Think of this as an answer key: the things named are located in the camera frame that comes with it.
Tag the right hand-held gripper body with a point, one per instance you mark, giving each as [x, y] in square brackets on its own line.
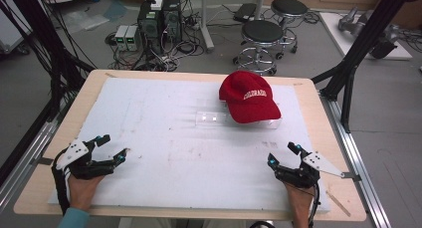
[302, 175]

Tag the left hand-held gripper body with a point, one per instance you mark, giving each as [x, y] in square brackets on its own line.
[83, 166]

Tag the red baseball cap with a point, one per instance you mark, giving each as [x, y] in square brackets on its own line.
[249, 98]

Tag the person's right hand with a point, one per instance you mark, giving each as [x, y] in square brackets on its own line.
[301, 201]

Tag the person's left hand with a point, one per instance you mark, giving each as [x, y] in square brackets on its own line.
[81, 193]

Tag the black tape strip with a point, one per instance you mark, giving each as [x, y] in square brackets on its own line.
[351, 176]
[44, 161]

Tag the thin wooden stick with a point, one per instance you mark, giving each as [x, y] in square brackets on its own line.
[337, 203]

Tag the white foam mat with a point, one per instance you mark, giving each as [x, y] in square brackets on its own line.
[172, 148]

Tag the clear plastic stand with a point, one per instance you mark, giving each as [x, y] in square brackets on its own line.
[209, 118]

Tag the grey power supply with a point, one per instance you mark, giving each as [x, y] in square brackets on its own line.
[133, 38]
[121, 38]

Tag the black round stool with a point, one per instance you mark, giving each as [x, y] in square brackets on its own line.
[289, 6]
[262, 32]

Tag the clear plastic sheet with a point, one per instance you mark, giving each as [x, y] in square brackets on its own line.
[86, 20]

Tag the white floor board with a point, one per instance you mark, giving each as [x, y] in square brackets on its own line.
[335, 32]

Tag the black computer tower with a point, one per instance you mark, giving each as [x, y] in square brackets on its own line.
[150, 25]
[172, 20]

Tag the flat black case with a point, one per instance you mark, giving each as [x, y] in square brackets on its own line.
[245, 12]

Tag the white box device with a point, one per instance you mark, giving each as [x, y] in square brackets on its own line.
[157, 3]

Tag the grey metal stand leg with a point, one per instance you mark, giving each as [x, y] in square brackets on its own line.
[205, 22]

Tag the aluminium rail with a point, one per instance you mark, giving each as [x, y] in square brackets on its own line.
[30, 151]
[358, 161]

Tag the black metal frame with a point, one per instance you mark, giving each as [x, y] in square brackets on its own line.
[40, 29]
[365, 39]

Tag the grey metal post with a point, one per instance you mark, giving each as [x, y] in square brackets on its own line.
[260, 4]

